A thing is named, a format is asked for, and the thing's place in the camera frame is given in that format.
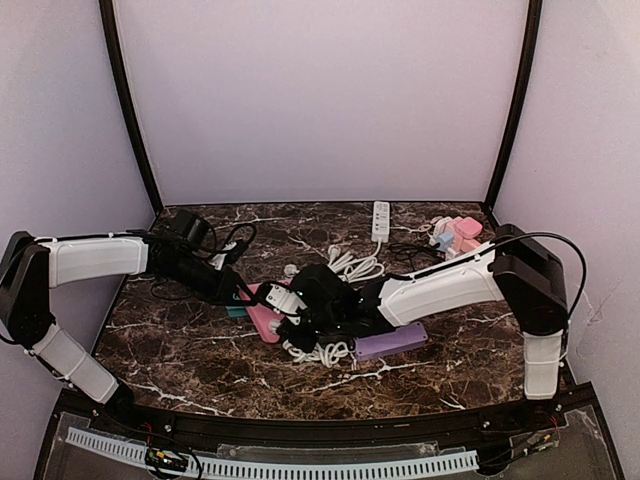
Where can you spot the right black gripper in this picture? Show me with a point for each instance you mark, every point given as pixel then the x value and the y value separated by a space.
pixel 298 326

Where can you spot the teal power strip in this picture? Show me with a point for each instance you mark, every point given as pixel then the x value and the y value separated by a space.
pixel 237 308

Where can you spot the black frame left post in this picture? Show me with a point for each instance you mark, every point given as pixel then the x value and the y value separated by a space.
pixel 126 102

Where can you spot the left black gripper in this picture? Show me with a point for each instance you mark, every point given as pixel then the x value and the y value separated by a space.
pixel 223 285

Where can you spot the purple power strip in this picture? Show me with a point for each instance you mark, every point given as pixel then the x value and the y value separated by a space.
pixel 402 339

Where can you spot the white power strip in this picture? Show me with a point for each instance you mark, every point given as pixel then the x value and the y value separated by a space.
pixel 380 227

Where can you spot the small circuit board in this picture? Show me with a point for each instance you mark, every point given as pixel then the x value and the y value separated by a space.
pixel 165 459

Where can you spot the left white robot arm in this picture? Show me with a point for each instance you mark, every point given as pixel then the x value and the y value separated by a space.
pixel 43 278

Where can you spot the black frame right post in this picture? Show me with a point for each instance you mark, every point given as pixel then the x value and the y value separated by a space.
pixel 525 65

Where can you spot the pink triangular power strip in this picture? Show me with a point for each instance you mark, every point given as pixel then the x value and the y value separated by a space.
pixel 266 322

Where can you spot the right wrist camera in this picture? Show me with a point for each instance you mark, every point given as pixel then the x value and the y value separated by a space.
pixel 281 298

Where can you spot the black frame post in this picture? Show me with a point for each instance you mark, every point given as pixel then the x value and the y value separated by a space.
pixel 126 102
pixel 525 65

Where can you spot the pink white cube adapter cluster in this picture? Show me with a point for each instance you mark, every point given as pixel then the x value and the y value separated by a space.
pixel 453 237

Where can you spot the white slotted cable duct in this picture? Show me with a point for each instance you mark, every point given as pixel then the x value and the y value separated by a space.
pixel 245 462

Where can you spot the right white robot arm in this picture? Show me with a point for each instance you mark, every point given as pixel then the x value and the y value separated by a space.
pixel 514 268

